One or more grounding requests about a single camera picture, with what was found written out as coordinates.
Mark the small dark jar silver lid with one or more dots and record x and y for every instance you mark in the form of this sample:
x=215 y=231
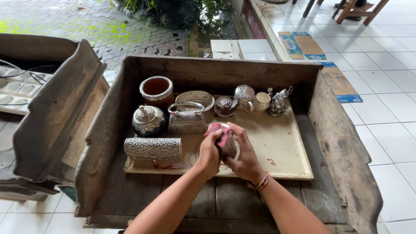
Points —
x=225 y=106

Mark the brown cup with silver rim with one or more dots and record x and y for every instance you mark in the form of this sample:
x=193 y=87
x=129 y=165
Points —
x=156 y=92

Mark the person's left fingers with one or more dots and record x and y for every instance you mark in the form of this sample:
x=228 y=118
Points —
x=212 y=135

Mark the person's left hand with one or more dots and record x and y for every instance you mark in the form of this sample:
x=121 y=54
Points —
x=208 y=156

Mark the dark furniture legs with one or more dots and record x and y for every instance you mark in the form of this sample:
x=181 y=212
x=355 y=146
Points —
x=308 y=8

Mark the stack of white tiles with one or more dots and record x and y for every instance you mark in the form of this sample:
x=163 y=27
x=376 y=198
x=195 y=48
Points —
x=240 y=48

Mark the silver lidded glass mug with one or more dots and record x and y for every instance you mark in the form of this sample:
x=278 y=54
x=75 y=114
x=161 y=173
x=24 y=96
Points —
x=243 y=96

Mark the oval embossed silver dish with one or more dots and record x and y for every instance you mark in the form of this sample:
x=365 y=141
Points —
x=195 y=97

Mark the small embossed silver cup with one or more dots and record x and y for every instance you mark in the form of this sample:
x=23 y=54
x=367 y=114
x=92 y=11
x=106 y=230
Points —
x=262 y=101

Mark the person's right fingers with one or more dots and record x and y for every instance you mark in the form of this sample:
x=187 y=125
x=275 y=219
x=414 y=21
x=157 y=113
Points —
x=239 y=131

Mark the cream rectangular tray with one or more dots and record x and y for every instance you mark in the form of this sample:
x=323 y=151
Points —
x=279 y=146

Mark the white compartment tray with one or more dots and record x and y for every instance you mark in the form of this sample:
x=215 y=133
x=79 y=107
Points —
x=19 y=91

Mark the green cloth scrap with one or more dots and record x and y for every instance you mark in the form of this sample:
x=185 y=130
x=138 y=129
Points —
x=68 y=193

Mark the large weathered wooden trough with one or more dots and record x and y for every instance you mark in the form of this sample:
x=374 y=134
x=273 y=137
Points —
x=341 y=156

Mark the small red thread scrap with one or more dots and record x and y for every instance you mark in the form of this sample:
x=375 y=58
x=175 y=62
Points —
x=271 y=161

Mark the ornate silver teapot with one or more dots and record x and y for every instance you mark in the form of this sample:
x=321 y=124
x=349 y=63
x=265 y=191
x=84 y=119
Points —
x=278 y=104

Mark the wooden chair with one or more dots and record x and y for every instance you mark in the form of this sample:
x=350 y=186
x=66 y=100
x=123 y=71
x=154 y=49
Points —
x=357 y=13

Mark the small embossed silver vessel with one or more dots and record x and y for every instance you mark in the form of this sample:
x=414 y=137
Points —
x=230 y=146

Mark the old grey wooden trough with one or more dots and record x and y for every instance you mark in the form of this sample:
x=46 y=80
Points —
x=48 y=113

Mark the garden rock with plants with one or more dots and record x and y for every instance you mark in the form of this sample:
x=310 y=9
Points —
x=175 y=13

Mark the embossed silver clutch box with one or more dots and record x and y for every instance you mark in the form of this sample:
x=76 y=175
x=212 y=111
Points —
x=152 y=149

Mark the person's right hand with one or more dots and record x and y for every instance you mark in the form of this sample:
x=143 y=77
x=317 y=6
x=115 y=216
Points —
x=245 y=156

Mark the flattened cardboard with blue print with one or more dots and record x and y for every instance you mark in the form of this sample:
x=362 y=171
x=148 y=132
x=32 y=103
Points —
x=305 y=45
x=339 y=83

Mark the dark round pot silver lid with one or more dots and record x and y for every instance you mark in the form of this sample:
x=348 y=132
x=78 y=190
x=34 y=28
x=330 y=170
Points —
x=148 y=122

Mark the pink polishing cloth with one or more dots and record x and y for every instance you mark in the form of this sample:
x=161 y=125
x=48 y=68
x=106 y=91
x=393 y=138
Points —
x=221 y=130

